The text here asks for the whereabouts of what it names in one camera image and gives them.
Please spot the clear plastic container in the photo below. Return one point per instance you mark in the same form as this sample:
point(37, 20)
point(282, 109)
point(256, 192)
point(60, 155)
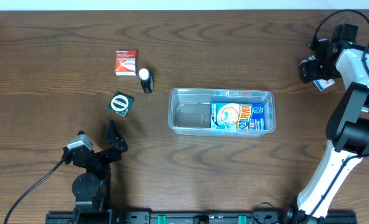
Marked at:
point(189, 110)

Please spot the blue Kool Fever box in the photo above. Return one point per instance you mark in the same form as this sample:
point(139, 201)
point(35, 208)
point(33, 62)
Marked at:
point(237, 116)

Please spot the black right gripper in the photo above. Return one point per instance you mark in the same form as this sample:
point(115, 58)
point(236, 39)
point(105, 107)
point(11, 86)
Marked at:
point(308, 71)

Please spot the green Zam-Buk box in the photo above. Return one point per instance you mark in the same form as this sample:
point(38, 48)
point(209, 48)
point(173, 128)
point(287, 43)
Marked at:
point(120, 104)

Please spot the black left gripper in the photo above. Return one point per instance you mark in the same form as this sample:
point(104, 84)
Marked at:
point(102, 154)

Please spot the red Panadol box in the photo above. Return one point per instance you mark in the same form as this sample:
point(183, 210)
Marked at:
point(126, 62)

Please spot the white blue Panadol box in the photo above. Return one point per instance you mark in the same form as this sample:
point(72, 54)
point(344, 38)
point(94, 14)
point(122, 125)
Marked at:
point(321, 84)

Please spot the black mounting rail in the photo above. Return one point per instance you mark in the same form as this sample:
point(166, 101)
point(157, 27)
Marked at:
point(142, 217)

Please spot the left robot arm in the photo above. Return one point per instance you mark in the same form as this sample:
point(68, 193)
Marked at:
point(92, 189)

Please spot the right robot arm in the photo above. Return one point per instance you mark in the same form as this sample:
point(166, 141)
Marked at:
point(347, 130)

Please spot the dark bottle white cap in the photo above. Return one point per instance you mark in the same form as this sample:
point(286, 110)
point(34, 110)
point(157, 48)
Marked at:
point(147, 82)

